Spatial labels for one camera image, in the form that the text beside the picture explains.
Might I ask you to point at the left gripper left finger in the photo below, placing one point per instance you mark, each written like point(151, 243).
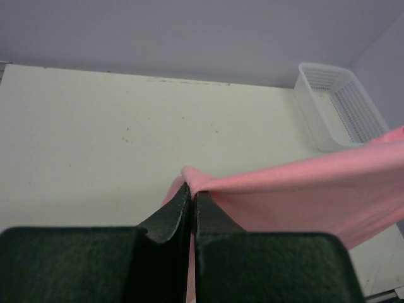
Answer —
point(143, 263)

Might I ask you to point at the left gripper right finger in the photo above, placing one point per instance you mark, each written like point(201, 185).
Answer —
point(234, 265)

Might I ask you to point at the pink t shirt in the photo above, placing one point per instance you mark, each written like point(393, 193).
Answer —
point(353, 194)

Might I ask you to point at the white plastic basket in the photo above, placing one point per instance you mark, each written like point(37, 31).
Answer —
point(338, 111)

